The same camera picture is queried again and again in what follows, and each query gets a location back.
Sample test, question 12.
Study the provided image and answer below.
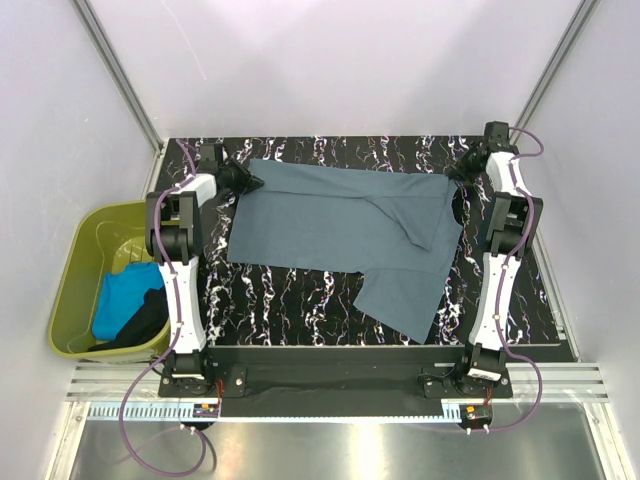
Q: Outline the slate blue t shirt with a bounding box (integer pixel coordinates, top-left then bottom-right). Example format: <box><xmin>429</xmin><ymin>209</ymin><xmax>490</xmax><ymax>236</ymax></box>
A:
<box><xmin>227</xmin><ymin>159</ymin><xmax>462</xmax><ymax>343</ymax></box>

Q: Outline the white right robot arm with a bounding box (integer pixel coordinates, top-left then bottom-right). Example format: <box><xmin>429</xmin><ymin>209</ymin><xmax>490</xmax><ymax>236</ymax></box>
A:
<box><xmin>448</xmin><ymin>121</ymin><xmax>543</xmax><ymax>397</ymax></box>

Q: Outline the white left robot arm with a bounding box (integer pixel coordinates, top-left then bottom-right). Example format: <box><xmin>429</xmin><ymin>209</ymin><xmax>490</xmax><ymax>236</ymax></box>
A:
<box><xmin>145</xmin><ymin>144</ymin><xmax>264</xmax><ymax>396</ymax></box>

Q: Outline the olive green plastic bin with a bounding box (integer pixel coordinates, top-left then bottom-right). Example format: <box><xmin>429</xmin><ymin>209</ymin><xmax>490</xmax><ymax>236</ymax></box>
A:
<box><xmin>48</xmin><ymin>201</ymin><xmax>170</xmax><ymax>364</ymax></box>

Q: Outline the black t shirt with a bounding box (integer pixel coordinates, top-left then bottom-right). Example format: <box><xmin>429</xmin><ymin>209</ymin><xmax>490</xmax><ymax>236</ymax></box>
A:
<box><xmin>89</xmin><ymin>288</ymin><xmax>169</xmax><ymax>352</ymax></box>

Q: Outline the bright blue t shirt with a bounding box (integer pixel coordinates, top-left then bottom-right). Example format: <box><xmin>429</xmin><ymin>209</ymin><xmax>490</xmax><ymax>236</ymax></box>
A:
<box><xmin>92</xmin><ymin>262</ymin><xmax>164</xmax><ymax>342</ymax></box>

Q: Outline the left connector box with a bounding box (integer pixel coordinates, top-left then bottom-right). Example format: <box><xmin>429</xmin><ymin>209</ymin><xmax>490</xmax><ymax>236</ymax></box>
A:
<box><xmin>192</xmin><ymin>402</ymin><xmax>221</xmax><ymax>418</ymax></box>

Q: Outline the connector box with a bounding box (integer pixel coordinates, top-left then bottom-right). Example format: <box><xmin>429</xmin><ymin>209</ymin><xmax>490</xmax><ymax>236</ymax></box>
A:
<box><xmin>461</xmin><ymin>403</ymin><xmax>493</xmax><ymax>424</ymax></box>
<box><xmin>192</xmin><ymin>402</ymin><xmax>221</xmax><ymax>418</ymax></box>

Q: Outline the right connector box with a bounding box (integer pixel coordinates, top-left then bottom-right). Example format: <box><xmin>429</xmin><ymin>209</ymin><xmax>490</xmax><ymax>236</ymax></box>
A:
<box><xmin>461</xmin><ymin>403</ymin><xmax>493</xmax><ymax>424</ymax></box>

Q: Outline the left upright frame post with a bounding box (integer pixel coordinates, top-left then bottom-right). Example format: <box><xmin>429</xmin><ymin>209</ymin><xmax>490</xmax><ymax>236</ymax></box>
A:
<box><xmin>70</xmin><ymin>0</ymin><xmax>164</xmax><ymax>154</ymax></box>

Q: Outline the upright frame post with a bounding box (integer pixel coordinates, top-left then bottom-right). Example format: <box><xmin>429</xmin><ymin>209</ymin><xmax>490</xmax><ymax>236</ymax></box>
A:
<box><xmin>70</xmin><ymin>0</ymin><xmax>164</xmax><ymax>154</ymax></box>
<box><xmin>516</xmin><ymin>0</ymin><xmax>601</xmax><ymax>129</ymax></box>

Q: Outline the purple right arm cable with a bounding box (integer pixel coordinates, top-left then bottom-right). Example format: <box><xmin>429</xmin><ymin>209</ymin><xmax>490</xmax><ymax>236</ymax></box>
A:
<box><xmin>459</xmin><ymin>125</ymin><xmax>546</xmax><ymax>434</ymax></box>

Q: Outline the right upright frame post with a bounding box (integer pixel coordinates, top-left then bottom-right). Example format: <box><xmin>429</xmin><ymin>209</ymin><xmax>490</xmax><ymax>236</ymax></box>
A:
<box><xmin>516</xmin><ymin>0</ymin><xmax>601</xmax><ymax>129</ymax></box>

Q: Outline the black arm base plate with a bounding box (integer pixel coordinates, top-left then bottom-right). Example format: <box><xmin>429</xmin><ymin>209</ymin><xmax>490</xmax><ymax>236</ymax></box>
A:
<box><xmin>158</xmin><ymin>346</ymin><xmax>485</xmax><ymax>412</ymax></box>

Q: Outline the aluminium frame rail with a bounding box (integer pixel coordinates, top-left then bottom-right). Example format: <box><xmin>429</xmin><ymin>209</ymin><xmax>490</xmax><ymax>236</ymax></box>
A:
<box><xmin>67</xmin><ymin>361</ymin><xmax>609</xmax><ymax>403</ymax></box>

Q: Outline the white slotted cable duct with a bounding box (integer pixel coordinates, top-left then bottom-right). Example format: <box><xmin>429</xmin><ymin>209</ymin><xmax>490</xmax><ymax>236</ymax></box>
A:
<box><xmin>88</xmin><ymin>400</ymin><xmax>462</xmax><ymax>424</ymax></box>

